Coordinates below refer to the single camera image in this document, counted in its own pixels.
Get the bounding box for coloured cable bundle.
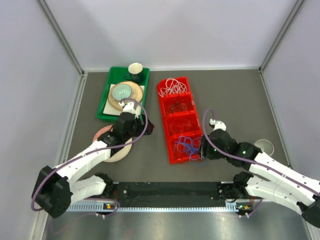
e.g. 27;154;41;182
173;134;208;167

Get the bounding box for red cables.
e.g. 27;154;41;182
168;119;195;133

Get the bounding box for black thin cables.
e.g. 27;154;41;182
166;98;191;113

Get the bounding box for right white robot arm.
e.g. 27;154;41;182
198;129;320;228

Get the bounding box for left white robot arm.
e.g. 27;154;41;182
31;112;154;218

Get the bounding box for white square board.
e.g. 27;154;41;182
102;84;145;116

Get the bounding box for beige floral plate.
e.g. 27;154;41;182
92;125;132;163

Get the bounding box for teal bowl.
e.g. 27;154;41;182
111;83;132;101

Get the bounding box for silver finned heat sink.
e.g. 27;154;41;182
253;139;275;157

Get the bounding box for red compartment bin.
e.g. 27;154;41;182
156;76;203;165

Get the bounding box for green plastic tray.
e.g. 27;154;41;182
96;66;150;122

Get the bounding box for dark green cup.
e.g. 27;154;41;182
124;62;144;84

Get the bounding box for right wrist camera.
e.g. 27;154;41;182
209;118;227;131

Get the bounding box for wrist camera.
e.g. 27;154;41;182
119;101;142;118
209;118;227;131

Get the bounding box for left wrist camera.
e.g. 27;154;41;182
119;101;142;118

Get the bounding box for white cables in bin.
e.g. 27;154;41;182
157;76;188;97

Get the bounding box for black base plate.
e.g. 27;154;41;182
84;181;266;208

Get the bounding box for grey slotted cable duct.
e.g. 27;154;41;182
67;201;253;213

